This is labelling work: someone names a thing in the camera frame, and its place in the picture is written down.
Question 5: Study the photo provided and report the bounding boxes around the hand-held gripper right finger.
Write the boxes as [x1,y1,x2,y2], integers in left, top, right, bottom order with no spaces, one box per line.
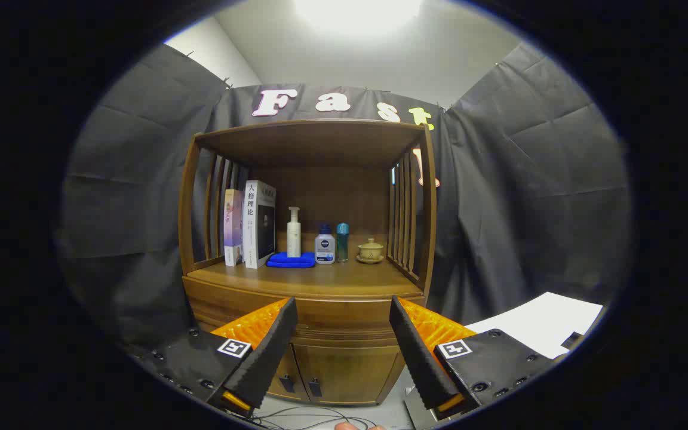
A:
[389,295,560,422]

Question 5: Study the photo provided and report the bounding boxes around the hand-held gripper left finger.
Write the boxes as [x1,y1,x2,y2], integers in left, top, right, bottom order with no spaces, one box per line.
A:
[135,297,299,419]

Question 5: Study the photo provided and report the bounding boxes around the brown wooden drawer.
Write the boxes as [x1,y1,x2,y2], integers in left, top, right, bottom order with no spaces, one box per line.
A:
[184,276,427,348]

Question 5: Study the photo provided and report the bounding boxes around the wooden cabinet door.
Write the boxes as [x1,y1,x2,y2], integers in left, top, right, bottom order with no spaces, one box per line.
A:
[293,343,406,407]
[266,343,312,402]

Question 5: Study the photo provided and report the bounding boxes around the brown wooden cabinet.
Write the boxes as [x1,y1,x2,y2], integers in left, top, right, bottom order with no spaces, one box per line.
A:
[178,118,438,407]

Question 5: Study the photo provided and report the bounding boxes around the blue folded cloth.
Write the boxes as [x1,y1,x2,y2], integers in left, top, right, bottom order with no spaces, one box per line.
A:
[266,251,317,269]

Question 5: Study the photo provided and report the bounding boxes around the white pump bottle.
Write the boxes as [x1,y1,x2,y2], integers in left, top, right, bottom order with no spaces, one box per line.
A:
[287,207,302,259]

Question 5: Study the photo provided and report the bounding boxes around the white bottle with blue cap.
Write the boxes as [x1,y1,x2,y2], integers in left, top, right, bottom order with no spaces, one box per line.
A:
[315,225,336,265]

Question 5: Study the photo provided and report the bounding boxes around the tan lidded teacup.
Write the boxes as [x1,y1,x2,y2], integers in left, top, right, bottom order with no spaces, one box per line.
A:
[356,238,385,265]

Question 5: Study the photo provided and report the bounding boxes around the purple book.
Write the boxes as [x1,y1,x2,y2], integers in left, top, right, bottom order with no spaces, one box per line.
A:
[223,189,244,267]

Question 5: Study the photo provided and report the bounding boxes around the white table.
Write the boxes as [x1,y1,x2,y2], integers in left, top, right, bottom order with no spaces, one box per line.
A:
[466,291,604,359]

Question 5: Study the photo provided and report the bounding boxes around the white and black book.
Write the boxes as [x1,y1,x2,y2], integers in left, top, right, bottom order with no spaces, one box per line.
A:
[242,180,277,269]

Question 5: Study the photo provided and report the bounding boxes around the black backdrop cloth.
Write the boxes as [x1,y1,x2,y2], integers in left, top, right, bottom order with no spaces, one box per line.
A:
[60,42,631,359]

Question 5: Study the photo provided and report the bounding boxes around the large ceiling light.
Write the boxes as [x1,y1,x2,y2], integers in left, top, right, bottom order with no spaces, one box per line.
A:
[293,0,423,38]

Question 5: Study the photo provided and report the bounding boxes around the black cables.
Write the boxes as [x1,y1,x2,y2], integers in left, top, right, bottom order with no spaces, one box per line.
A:
[248,406,380,430]

